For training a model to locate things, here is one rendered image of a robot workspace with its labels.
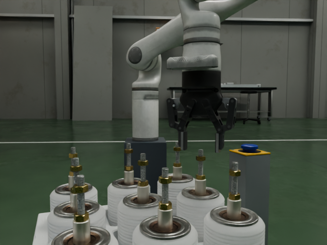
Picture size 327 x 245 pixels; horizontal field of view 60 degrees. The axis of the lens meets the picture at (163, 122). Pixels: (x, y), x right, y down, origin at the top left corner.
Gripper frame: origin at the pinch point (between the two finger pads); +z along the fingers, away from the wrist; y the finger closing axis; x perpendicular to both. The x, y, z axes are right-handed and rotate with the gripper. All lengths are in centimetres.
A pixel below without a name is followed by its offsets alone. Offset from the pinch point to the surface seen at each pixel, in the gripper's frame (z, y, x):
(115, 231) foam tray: 17.3, 15.2, 7.4
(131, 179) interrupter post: 8.7, 15.8, -0.1
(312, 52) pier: -127, -74, -744
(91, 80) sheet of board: -54, 382, -467
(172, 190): 11.4, 7.5, -4.0
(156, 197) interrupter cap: 9.7, 6.8, 6.2
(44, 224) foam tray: 17.1, 30.4, 11.0
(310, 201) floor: 35, -26, -81
